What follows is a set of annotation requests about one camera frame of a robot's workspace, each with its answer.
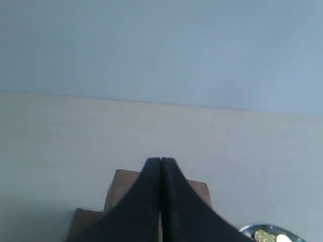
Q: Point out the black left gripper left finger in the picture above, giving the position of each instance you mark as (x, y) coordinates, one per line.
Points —
(131, 210)

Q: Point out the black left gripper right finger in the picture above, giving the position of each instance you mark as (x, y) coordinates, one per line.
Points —
(184, 215)

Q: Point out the brown cardboard slotted box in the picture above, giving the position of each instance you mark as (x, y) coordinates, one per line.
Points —
(160, 194)

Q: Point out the round silver metal plate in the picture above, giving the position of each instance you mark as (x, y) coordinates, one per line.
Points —
(262, 232)

